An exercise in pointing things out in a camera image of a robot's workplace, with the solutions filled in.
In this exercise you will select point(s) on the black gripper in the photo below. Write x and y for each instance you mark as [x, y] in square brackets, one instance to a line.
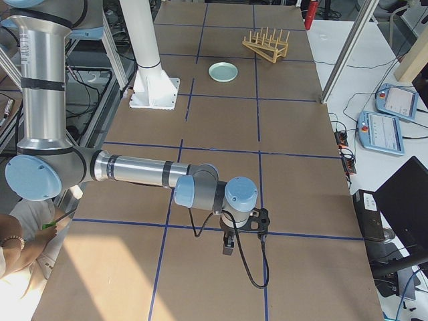
[229, 231]

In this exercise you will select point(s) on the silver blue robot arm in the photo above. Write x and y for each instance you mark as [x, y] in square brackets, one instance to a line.
[47, 162]

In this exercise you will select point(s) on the light green round plate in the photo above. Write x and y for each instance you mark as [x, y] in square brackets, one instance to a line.
[223, 72]

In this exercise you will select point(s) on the person's hand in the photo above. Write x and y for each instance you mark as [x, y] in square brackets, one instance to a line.
[34, 248]

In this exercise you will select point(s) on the crossing blue tape strip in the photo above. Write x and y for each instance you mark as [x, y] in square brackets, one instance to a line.
[189, 228]

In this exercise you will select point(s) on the black computer box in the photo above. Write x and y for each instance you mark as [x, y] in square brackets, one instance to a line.
[368, 216]

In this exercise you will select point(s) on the orange black electronics board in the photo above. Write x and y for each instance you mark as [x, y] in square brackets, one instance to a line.
[346, 154]

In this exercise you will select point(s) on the black monitor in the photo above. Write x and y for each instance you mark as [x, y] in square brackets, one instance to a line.
[402, 200]

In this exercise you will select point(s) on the lower teach pendant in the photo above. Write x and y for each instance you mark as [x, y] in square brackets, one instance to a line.
[380, 132]

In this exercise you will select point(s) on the teach pendant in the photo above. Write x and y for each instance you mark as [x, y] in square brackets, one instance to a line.
[380, 132]
[398, 101]

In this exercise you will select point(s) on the wooden dish rack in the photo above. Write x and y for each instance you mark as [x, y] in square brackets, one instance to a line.
[270, 44]

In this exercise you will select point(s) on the upper teach pendant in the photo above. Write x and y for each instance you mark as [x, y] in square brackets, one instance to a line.
[398, 101]

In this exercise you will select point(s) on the long blue tape strip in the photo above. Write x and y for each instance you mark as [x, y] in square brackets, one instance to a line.
[266, 272]

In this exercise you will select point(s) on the wooden plank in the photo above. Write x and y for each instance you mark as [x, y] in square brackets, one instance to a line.
[414, 61]

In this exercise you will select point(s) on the red cylinder bottle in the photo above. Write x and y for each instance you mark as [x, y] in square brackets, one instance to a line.
[311, 13]

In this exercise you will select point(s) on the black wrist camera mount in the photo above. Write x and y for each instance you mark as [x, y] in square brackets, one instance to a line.
[258, 221]

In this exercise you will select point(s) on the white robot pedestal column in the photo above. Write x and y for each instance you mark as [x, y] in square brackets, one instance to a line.
[153, 88]

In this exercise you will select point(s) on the green handled screwdriver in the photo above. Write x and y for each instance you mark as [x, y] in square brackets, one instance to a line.
[61, 221]

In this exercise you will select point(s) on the aluminium frame post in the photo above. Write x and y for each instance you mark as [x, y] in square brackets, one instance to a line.
[365, 13]

